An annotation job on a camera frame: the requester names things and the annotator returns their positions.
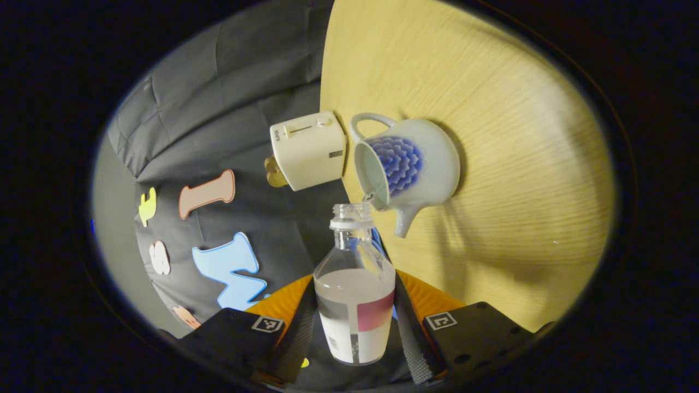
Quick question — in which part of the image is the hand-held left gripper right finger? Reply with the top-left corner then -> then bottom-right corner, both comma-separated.
393,270 -> 556,386

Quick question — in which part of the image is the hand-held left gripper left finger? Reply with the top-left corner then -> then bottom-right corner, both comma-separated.
157,273 -> 318,389

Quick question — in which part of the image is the clear plastic water bottle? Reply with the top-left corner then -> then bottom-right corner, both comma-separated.
313,203 -> 396,366

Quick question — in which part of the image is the white blue-patterned teacup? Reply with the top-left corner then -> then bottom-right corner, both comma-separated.
349,112 -> 461,239

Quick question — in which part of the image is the brown toast slice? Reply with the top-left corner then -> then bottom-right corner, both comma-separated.
264,155 -> 289,189

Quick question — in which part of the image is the white toaster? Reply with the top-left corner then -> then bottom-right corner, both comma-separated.
270,111 -> 348,192

